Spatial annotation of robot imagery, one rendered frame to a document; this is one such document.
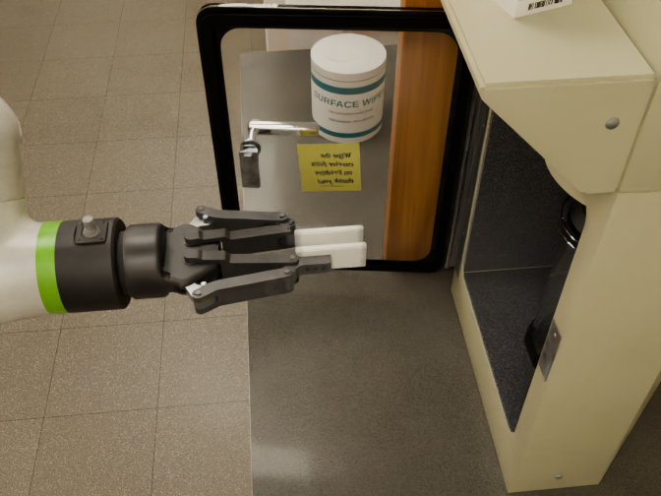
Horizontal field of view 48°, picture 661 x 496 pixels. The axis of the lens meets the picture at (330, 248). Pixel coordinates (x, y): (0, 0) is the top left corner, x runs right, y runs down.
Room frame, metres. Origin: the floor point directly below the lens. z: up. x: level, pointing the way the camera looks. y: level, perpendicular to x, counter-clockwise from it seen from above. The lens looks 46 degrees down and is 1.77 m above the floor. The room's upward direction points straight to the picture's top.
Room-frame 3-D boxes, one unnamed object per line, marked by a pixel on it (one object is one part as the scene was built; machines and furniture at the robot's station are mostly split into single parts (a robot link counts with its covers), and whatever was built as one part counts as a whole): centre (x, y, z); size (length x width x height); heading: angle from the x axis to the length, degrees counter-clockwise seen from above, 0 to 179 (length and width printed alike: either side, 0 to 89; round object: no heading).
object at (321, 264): (0.50, 0.02, 1.23); 0.05 x 0.03 x 0.01; 96
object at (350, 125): (0.72, -0.01, 1.19); 0.30 x 0.01 x 0.40; 88
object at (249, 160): (0.71, 0.10, 1.18); 0.02 x 0.02 x 0.06; 88
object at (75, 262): (0.51, 0.23, 1.23); 0.09 x 0.06 x 0.12; 6
